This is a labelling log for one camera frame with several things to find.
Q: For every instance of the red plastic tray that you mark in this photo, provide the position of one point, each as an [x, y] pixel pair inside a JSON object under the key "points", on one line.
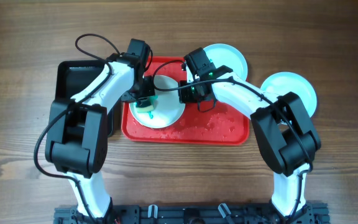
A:
{"points": [[221, 125]]}

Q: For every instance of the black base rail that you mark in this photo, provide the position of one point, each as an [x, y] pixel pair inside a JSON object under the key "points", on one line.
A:
{"points": [[223, 213]]}

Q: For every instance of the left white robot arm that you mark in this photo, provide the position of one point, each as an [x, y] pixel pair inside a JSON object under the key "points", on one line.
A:
{"points": [[80, 160]]}

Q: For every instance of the white plate green smear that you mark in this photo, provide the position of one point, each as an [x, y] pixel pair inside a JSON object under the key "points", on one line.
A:
{"points": [[167, 110]]}

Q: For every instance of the green yellow sponge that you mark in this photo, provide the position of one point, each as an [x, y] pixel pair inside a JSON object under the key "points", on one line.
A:
{"points": [[145, 105]]}

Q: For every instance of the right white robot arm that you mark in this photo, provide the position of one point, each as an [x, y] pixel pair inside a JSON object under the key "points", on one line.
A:
{"points": [[285, 134]]}

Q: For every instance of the light blue plate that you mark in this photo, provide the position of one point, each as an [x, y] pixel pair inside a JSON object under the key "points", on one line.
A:
{"points": [[283, 82]]}

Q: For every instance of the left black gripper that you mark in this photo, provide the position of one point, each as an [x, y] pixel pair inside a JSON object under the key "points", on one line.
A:
{"points": [[148, 83]]}

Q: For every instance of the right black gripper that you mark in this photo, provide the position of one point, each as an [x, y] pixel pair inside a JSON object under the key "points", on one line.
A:
{"points": [[184, 98]]}

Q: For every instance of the blue plate green smear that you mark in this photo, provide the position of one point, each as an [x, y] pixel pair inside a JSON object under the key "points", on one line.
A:
{"points": [[223, 54]]}

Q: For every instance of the black plastic tray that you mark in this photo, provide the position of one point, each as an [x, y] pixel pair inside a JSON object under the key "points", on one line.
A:
{"points": [[73, 77]]}

